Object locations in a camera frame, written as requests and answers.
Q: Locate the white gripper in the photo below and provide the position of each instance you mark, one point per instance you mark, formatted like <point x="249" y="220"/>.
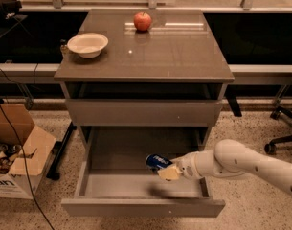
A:
<point x="188" y="166"/>

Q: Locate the blue pepsi can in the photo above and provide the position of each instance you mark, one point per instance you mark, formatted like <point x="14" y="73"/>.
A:
<point x="157" y="162"/>

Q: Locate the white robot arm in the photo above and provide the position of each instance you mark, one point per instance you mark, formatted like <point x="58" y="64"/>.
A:
<point x="230" y="159"/>

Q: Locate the open grey middle drawer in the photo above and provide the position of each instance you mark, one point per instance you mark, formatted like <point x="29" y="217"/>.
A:
<point x="114" y="180"/>

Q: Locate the grey drawer cabinet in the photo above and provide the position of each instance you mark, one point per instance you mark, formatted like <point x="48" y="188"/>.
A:
<point x="177" y="60"/>

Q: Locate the closed grey upper drawer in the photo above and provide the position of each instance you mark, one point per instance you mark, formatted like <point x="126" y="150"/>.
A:
<point x="143" y="114"/>

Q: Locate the black office chair base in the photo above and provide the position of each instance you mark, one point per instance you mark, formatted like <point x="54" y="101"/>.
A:
<point x="282" y="130"/>

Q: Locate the white bowl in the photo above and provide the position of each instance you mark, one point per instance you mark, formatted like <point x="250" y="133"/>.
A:
<point x="88" y="45"/>

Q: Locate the cardboard box with cans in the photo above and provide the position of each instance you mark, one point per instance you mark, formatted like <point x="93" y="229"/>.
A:
<point x="24" y="151"/>

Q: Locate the red apple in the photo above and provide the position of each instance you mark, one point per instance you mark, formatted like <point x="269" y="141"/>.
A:
<point x="142" y="21"/>

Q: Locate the small glass bottle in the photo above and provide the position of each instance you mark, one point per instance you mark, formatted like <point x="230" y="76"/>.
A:
<point x="63" y="47"/>

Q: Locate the black device on shelf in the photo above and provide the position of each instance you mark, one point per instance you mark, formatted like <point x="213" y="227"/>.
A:
<point x="9" y="8"/>

